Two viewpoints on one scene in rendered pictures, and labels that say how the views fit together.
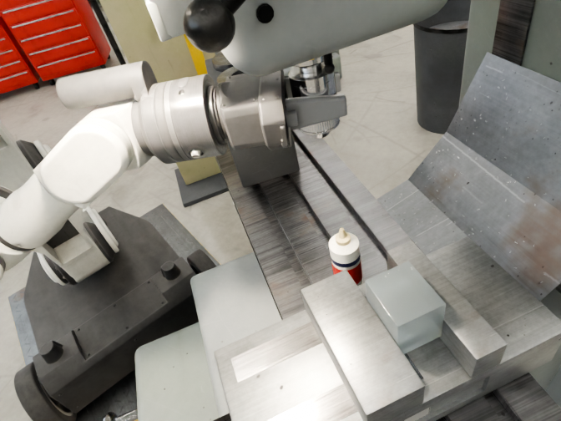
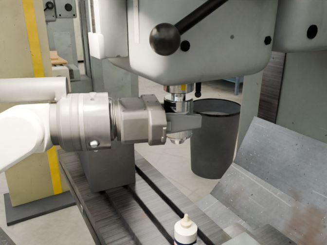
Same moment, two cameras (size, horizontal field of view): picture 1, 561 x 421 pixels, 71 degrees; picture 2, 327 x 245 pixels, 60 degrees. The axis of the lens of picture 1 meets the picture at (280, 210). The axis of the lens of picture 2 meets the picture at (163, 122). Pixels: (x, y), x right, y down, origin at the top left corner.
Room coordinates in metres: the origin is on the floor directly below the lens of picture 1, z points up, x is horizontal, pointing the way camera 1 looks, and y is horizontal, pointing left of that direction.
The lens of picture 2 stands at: (-0.01, 0.11, 1.39)
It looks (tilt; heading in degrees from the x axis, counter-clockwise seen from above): 21 degrees down; 338
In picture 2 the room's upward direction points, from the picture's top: straight up
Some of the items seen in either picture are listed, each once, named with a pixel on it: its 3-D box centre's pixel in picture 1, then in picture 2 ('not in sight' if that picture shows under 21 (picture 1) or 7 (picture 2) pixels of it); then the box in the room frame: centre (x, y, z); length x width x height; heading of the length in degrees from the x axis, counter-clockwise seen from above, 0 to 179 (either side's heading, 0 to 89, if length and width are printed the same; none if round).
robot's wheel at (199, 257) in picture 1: (210, 278); not in sight; (0.82, 0.27, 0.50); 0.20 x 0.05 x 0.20; 28
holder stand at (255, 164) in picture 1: (250, 111); (102, 138); (0.74, 0.01, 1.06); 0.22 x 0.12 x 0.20; 3
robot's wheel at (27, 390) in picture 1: (46, 396); not in sight; (0.58, 0.74, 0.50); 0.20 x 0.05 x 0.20; 28
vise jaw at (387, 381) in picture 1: (356, 341); not in sight; (0.20, -0.04, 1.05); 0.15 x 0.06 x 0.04; 10
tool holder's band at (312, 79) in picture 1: (310, 72); (178, 100); (0.39, -0.07, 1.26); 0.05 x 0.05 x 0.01
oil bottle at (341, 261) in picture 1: (345, 256); (185, 239); (0.35, -0.07, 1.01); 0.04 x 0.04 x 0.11
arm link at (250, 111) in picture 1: (233, 114); (121, 121); (0.40, 0.02, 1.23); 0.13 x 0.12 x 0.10; 170
